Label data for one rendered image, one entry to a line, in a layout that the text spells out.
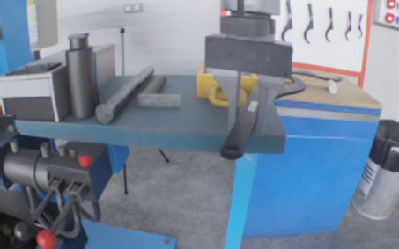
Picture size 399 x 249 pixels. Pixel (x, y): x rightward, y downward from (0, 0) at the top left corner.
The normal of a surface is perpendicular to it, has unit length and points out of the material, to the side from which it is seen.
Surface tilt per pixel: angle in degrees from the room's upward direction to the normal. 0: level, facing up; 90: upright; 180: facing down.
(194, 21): 90
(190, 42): 90
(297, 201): 90
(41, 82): 90
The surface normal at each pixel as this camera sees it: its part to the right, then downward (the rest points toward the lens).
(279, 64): -0.34, 0.40
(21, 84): -0.10, 0.43
